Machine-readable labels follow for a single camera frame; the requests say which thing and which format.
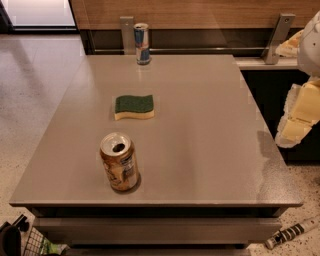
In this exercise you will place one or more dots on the grey drawer front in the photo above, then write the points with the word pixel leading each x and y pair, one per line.
pixel 195 231

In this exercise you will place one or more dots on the orange soda can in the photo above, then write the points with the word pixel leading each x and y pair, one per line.
pixel 117 152

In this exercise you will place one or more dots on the black object on floor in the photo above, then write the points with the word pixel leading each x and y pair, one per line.
pixel 10 236

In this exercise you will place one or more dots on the green yellow sponge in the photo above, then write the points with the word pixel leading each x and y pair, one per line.
pixel 134 107

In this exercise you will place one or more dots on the right metal bracket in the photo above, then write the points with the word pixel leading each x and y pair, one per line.
pixel 278 35

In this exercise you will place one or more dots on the wire basket with green item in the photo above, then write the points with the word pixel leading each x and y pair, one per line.
pixel 38 245

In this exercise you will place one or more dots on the metal bracket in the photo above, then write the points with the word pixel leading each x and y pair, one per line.
pixel 278 35
pixel 127 32

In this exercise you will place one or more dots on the black white striped tool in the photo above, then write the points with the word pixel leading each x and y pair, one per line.
pixel 288 234

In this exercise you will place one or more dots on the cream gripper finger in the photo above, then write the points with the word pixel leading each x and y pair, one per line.
pixel 301 113
pixel 290 47

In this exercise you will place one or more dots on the redbull can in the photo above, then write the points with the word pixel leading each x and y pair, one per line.
pixel 141 36

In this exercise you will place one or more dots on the left metal bracket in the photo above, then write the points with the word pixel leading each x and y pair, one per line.
pixel 127 32

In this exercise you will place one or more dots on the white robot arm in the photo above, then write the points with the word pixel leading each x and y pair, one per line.
pixel 308 59

